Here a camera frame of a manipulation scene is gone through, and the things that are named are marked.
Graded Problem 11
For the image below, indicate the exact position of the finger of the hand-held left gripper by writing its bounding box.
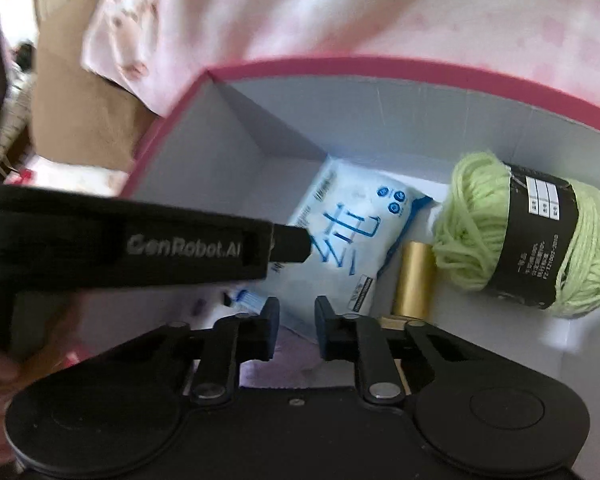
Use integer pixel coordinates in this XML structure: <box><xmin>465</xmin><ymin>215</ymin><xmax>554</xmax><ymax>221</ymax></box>
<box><xmin>270</xmin><ymin>222</ymin><xmax>312</xmax><ymax>264</ymax></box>

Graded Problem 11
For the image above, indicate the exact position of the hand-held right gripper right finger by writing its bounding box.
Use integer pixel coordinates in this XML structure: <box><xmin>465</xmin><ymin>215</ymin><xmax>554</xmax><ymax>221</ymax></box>
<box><xmin>314</xmin><ymin>296</ymin><xmax>461</xmax><ymax>404</ymax></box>

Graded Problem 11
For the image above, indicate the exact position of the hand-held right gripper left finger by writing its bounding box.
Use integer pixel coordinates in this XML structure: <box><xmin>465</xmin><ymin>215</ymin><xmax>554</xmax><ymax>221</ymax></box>
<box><xmin>167</xmin><ymin>296</ymin><xmax>281</xmax><ymax>406</ymax></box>

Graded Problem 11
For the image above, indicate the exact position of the purple plush toy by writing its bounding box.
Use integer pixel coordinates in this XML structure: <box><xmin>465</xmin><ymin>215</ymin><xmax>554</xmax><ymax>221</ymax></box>
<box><xmin>240</xmin><ymin>320</ymin><xmax>362</xmax><ymax>391</ymax></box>

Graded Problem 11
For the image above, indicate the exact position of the blue wet wipes pack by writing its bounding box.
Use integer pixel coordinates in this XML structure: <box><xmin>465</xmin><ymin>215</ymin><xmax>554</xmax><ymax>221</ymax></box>
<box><xmin>272</xmin><ymin>157</ymin><xmax>433</xmax><ymax>341</ymax></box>

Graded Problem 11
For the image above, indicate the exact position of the foundation bottle with gold cap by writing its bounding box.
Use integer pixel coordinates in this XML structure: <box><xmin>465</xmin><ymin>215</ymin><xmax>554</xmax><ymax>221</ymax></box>
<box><xmin>380</xmin><ymin>241</ymin><xmax>436</xmax><ymax>332</ymax></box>

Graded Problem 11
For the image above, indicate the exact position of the pink cardboard box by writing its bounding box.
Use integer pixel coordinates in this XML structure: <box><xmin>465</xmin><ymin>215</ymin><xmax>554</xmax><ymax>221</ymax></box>
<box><xmin>122</xmin><ymin>55</ymin><xmax>600</xmax><ymax>480</ymax></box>

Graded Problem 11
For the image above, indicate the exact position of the green yarn ball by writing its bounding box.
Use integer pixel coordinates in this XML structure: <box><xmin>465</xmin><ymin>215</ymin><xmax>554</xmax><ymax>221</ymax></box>
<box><xmin>432</xmin><ymin>152</ymin><xmax>600</xmax><ymax>318</ymax></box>

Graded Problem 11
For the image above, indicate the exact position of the brown pillow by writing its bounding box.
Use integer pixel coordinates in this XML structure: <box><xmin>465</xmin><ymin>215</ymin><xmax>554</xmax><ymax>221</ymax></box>
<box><xmin>30</xmin><ymin>0</ymin><xmax>162</xmax><ymax>176</ymax></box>

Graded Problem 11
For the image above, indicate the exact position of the pink printed pillow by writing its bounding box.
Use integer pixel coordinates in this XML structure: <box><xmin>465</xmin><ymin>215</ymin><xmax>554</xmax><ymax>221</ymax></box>
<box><xmin>82</xmin><ymin>0</ymin><xmax>600</xmax><ymax>117</ymax></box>

